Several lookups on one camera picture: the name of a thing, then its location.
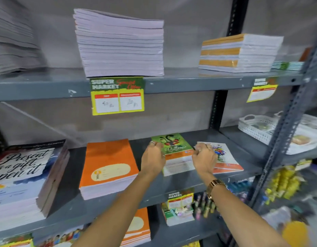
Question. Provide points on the person's left hand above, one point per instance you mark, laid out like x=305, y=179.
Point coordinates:
x=150, y=162

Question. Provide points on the person's right hand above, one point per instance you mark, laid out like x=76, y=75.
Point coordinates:
x=206, y=162

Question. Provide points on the person's right fingers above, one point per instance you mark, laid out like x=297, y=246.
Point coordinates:
x=202, y=149

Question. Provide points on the person's left fingers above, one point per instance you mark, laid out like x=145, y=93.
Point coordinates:
x=155, y=149

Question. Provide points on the stack of green cover notebooks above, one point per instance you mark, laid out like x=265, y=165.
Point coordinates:
x=176, y=151

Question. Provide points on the person's right forearm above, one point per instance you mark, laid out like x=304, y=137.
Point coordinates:
x=238, y=216

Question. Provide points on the person's left forearm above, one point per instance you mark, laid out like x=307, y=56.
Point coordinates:
x=117, y=213

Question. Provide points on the floral cover notebook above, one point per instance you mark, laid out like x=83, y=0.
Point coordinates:
x=226, y=159

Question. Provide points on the gold wristwatch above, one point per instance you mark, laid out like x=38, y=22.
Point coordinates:
x=214, y=186

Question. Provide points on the stack of orange cover notebooks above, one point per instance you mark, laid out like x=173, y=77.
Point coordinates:
x=107, y=162

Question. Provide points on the small green yellow price label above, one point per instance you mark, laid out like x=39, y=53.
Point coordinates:
x=181, y=199

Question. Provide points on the row of colourful pens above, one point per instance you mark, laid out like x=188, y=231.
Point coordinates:
x=206, y=205

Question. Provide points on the white plastic basket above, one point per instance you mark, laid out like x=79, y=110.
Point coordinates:
x=256, y=128
x=305, y=138

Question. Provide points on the large green yellow price label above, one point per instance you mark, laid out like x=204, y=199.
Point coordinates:
x=117, y=96

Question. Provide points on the small stack of green notebooks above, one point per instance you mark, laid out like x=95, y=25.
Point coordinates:
x=177, y=216

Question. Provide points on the low stack of orange notebooks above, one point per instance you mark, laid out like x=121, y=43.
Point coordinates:
x=137, y=228

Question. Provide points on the grey slotted metal side rack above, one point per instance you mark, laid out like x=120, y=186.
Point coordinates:
x=285, y=123

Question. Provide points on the bunch of yellow packets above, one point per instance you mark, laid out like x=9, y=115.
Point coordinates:
x=287, y=185

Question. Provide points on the stack of orange spine notebooks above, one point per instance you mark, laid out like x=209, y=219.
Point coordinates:
x=240, y=53

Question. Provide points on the tall stack of white notebooks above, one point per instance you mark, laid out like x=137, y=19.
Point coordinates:
x=119, y=46

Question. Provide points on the thin stack of green-blue notebooks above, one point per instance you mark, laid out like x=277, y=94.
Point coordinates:
x=287, y=65

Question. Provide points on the yellow round object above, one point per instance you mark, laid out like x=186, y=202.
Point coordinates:
x=296, y=235

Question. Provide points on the grey metal shelf rack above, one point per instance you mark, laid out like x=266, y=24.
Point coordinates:
x=45, y=86

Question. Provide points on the cartoon figures cover notebook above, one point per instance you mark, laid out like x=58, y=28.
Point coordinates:
x=60, y=236

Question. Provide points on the stack of quote print notebooks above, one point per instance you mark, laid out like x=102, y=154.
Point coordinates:
x=19, y=177

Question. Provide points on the orange book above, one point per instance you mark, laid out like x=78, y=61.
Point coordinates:
x=305, y=54

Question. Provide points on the stack of colourful picture notebooks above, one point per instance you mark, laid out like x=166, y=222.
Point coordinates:
x=13, y=241

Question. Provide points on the slanted stack of grey notebooks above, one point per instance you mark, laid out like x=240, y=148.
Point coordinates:
x=11, y=38

